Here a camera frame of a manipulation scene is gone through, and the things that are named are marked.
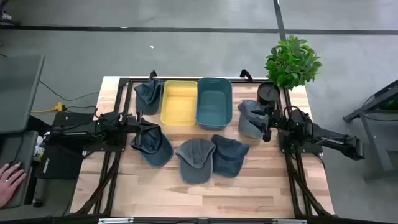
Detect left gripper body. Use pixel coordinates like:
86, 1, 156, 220
126, 107, 146, 141

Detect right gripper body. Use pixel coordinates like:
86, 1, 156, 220
263, 98, 284, 143

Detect light grey cap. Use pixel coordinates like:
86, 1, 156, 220
238, 99, 269, 140

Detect blue denim cap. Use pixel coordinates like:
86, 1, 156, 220
130, 123, 174, 168

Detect dark blue cap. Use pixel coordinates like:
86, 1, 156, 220
133, 78, 165, 116

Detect navy denim cap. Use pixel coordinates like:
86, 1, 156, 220
211, 134, 251, 179

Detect black plant pot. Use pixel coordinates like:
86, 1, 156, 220
257, 82, 280, 105

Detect yellow plastic bin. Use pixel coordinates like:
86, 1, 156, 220
160, 80, 198, 127

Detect teal plastic bin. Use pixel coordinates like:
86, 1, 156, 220
195, 77, 234, 131

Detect green leafy plant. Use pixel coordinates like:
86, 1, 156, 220
264, 34, 323, 91

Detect black control box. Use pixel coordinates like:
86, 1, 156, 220
34, 143, 85, 180

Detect dark grey metal stand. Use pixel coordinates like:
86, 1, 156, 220
343, 79, 398, 181

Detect small grey desk shelf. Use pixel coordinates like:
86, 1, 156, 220
0, 130, 39, 209

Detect large grey desk top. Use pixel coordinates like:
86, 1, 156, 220
0, 55, 45, 134

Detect person's hand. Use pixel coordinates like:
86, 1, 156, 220
0, 161, 28, 208

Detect black metal table frame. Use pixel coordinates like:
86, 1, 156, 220
71, 70, 335, 220

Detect thin black floor cable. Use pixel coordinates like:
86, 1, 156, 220
39, 80, 100, 103

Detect yellow power cable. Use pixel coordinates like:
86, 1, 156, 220
30, 101, 67, 114

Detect silver metal bracket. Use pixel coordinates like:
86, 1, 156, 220
272, 218, 308, 224
98, 217, 134, 224

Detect black cylindrical post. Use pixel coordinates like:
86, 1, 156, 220
32, 177, 47, 208

